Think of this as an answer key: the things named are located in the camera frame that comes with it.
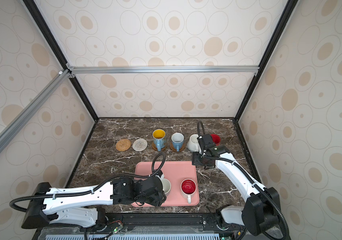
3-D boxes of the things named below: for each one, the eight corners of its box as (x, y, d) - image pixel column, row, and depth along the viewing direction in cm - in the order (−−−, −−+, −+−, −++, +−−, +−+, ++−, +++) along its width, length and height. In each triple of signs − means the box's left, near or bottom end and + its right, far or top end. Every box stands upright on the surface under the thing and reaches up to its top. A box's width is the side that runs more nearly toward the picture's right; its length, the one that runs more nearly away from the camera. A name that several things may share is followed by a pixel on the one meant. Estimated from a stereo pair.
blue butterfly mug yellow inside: (153, 154, 101) (150, 144, 92) (154, 140, 109) (152, 129, 100) (165, 154, 101) (164, 144, 92) (165, 140, 109) (165, 129, 100)
